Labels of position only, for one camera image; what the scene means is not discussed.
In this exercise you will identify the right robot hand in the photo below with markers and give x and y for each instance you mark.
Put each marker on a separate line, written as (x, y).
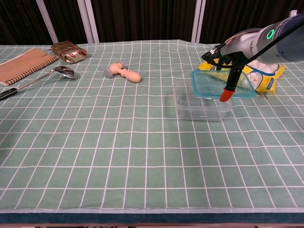
(244, 44)

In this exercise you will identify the teal plastic lid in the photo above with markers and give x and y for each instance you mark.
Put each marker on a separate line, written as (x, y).
(206, 83)

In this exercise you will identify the clear plastic container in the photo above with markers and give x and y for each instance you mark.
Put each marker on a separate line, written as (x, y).
(202, 109)

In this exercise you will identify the yellow marshmallow bag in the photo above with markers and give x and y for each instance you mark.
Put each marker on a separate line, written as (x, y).
(266, 78)

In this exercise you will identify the black pleated curtain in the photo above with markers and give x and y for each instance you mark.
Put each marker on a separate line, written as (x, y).
(142, 19)

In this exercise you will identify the small wooden toy hammer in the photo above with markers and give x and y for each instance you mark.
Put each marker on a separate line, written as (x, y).
(129, 74)

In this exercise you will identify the green checked tablecloth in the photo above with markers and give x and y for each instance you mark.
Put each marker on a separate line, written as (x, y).
(118, 142)

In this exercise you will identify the gold foil snack packet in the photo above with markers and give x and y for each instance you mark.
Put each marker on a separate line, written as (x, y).
(69, 52)

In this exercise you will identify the brown spiral notebook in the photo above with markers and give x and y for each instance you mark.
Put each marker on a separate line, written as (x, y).
(21, 65)

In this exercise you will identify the thin white frame post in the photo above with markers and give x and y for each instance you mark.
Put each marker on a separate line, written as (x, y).
(47, 21)

